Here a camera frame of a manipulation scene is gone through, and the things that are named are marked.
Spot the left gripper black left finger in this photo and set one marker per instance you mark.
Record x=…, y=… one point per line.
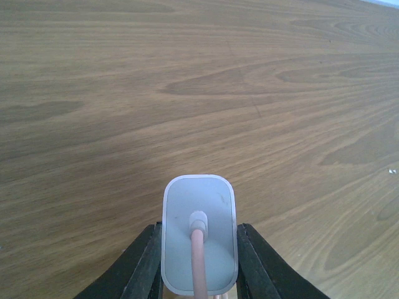
x=136, y=273

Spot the white usb charger plug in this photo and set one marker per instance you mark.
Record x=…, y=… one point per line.
x=199, y=246

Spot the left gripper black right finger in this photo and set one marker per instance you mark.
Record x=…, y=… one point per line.
x=263, y=273

